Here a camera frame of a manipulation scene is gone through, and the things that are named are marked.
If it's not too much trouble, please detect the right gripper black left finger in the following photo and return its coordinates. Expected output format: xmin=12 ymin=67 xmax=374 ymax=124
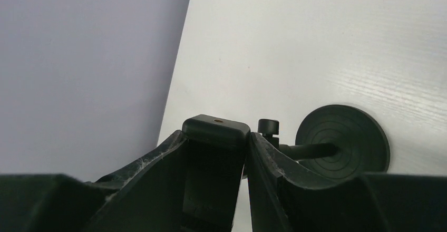
xmin=1 ymin=131 xmax=187 ymax=231

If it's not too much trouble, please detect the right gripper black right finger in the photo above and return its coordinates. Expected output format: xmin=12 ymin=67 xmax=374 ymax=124
xmin=246 ymin=133 xmax=446 ymax=231

